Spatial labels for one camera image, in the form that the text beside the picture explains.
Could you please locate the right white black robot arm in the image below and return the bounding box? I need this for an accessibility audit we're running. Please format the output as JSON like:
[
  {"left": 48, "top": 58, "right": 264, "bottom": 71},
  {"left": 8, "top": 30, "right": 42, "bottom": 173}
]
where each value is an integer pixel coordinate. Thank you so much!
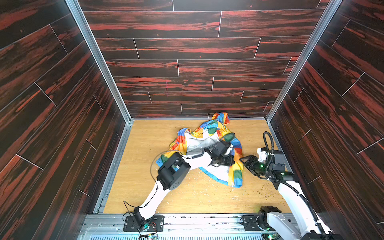
[{"left": 240, "top": 153, "right": 343, "bottom": 240}]

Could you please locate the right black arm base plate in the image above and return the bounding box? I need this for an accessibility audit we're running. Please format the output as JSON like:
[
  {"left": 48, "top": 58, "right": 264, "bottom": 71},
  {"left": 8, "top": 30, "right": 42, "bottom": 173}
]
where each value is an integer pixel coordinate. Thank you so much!
[{"left": 239, "top": 215, "right": 276, "bottom": 232}]

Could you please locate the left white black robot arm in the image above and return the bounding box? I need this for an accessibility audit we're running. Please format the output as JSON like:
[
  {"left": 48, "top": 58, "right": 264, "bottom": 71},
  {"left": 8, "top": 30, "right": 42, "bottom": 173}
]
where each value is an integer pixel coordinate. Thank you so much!
[{"left": 133, "top": 141, "right": 235, "bottom": 230}]

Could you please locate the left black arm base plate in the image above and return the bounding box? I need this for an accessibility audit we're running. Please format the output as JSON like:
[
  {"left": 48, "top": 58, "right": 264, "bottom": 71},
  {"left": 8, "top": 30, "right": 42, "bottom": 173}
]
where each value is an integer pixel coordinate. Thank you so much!
[{"left": 123, "top": 215, "right": 165, "bottom": 232}]

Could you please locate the aluminium front rail frame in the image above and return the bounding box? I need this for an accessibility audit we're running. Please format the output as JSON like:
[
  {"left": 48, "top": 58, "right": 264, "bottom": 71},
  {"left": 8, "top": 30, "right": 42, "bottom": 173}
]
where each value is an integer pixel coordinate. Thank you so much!
[{"left": 77, "top": 213, "right": 334, "bottom": 240}]

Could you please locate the multicoloured patchwork jacket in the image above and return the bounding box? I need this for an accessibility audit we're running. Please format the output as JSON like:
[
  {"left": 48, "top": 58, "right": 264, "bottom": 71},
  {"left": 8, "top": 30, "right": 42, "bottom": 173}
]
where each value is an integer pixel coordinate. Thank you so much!
[{"left": 156, "top": 112, "right": 244, "bottom": 188}]

